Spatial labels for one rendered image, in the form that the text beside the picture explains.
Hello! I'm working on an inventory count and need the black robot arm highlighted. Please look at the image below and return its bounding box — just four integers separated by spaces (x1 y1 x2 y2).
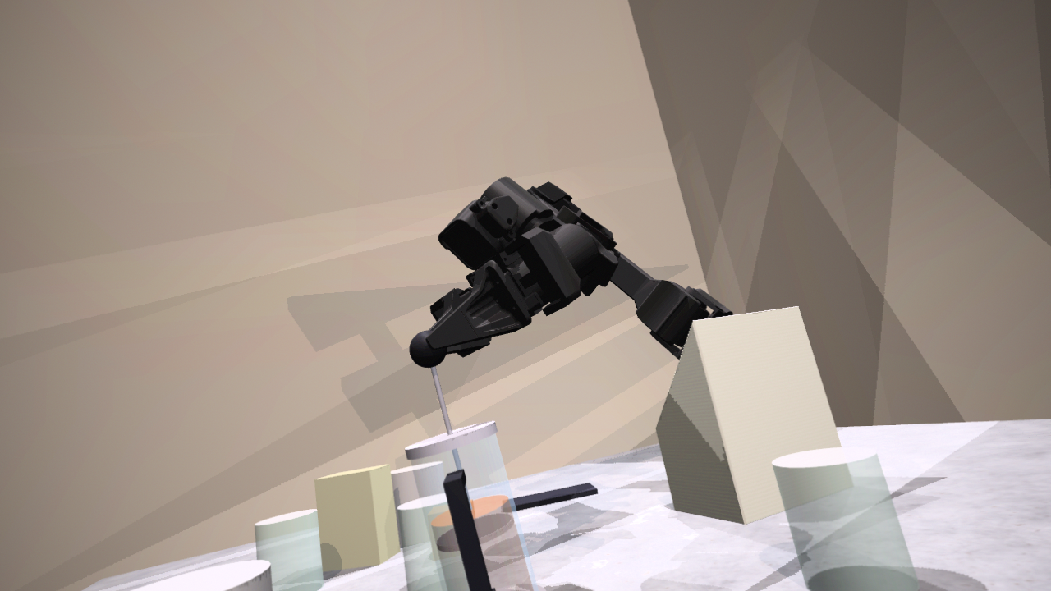
438 177 733 359

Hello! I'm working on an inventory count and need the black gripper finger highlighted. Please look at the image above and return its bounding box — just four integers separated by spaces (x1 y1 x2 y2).
428 288 490 355
425 260 532 350

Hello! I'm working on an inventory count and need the clear glass french press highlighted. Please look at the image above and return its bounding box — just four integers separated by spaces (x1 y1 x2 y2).
405 331 547 591

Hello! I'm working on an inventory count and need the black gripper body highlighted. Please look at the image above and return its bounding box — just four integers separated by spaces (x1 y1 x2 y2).
496 227 581 317

